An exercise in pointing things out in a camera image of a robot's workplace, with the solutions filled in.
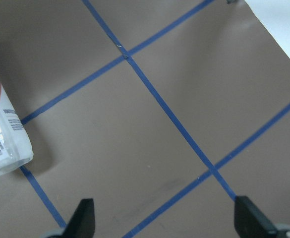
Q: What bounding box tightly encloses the clear tennis ball can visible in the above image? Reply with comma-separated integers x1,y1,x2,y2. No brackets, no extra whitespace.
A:
0,82,34,176

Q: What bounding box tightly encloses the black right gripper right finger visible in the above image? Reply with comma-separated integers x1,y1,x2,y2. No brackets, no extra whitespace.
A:
233,196,278,238

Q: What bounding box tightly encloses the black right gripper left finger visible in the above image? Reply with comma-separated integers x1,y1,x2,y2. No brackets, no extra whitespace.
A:
61,198,96,238

